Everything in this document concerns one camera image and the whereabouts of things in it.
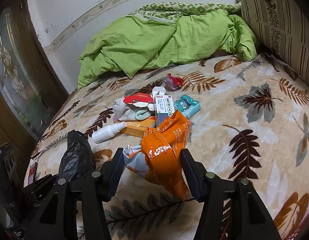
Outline black plastic bag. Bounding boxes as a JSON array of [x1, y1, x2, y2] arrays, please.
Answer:
[[58, 130, 96, 182]]

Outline white spray bottle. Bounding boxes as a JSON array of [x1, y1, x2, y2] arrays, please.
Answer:
[[91, 121, 127, 144]]

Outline orange snack wrapper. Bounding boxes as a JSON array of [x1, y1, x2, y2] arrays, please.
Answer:
[[123, 109, 192, 202]]

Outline orange ointment box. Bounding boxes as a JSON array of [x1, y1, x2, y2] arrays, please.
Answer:
[[121, 116, 155, 138]]

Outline white sock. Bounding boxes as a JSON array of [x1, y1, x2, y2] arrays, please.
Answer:
[[112, 98, 153, 121]]

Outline teal tissue pack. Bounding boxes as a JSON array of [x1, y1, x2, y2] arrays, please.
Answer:
[[174, 95, 201, 119]]

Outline white blue box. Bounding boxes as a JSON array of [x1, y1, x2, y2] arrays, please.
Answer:
[[152, 87, 175, 127]]

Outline red white torn wrapper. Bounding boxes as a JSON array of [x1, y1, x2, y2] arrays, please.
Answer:
[[123, 92, 154, 108]]

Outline wooden door with glass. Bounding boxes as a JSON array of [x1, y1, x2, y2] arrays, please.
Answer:
[[0, 0, 68, 180]]

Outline red purple candy wrapper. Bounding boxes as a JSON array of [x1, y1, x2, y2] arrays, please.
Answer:
[[165, 73, 184, 91]]

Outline green quilt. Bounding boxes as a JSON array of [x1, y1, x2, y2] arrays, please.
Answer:
[[78, 2, 259, 88]]

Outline striped beige bolster pillow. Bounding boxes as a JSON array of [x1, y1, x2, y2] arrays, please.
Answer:
[[241, 0, 309, 85]]

